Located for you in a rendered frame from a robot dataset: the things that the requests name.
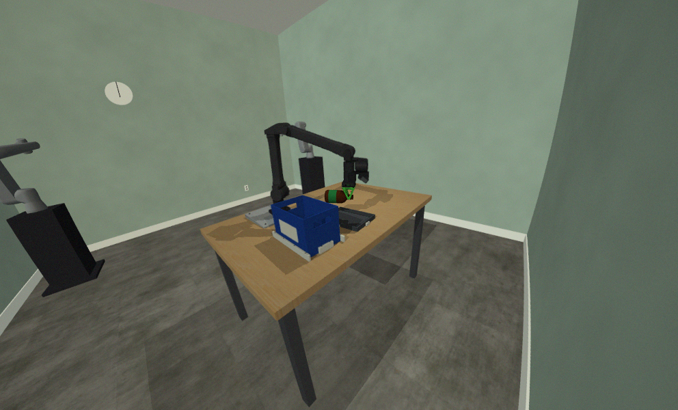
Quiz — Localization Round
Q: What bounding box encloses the blue divided crate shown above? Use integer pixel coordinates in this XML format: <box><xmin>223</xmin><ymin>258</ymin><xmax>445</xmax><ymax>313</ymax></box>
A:
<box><xmin>271</xmin><ymin>195</ymin><xmax>340</xmax><ymax>257</ymax></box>

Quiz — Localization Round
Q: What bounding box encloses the brown bottle with green label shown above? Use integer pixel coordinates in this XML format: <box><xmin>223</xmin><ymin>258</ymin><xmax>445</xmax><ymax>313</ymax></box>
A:
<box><xmin>325</xmin><ymin>190</ymin><xmax>347</xmax><ymax>204</ymax></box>

